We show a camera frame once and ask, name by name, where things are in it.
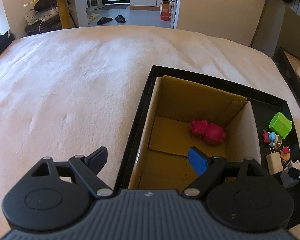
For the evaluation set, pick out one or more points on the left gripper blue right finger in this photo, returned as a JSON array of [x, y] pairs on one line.
[[199, 161]]

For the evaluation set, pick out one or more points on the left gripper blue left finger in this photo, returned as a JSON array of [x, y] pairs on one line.
[[97, 160]]

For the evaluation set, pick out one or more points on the magenta bear figurine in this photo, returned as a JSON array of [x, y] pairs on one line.
[[211, 134]]

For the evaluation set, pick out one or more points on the white USB charger plug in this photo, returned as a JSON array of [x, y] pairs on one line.
[[274, 163]]

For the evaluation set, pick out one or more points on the brown girl figurine pink hat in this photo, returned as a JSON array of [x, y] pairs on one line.
[[285, 154]]

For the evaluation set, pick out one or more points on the black shallow tray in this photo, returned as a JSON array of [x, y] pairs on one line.
[[240, 195]]

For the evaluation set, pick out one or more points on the small gold clear toy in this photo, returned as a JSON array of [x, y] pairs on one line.
[[277, 142]]

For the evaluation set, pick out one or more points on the brown cardboard box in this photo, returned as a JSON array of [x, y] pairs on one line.
[[162, 156]]

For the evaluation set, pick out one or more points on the small blue red figurine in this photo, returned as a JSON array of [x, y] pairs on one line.
[[271, 138]]

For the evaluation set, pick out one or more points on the green toy house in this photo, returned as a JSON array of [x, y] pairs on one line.
[[281, 125]]

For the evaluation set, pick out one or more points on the white fluffy blanket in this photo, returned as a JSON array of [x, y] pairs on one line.
[[71, 91]]

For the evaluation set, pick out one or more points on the black tray with cardboard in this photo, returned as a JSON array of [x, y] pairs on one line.
[[287, 64]]

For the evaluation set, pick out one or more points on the black slipper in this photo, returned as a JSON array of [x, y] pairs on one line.
[[120, 19], [104, 20]]

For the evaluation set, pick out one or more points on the orange cardboard box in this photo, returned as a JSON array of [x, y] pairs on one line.
[[165, 10]]

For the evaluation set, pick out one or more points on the gold round side table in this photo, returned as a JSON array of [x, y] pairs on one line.
[[63, 11]]

